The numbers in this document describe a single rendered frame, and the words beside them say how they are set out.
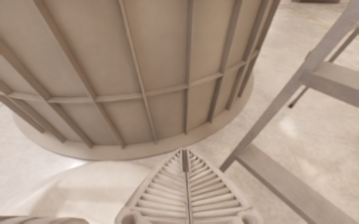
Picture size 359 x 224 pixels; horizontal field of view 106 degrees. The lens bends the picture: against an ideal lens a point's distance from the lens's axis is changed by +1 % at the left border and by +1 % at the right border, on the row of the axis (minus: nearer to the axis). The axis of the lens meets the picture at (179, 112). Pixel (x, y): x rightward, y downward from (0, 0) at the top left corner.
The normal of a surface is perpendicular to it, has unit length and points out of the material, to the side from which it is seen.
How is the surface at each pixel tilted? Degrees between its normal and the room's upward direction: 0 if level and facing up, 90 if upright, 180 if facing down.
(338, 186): 0
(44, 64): 90
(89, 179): 1
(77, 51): 90
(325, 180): 0
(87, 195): 70
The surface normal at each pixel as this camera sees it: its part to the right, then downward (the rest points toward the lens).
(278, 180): 0.00, -0.69
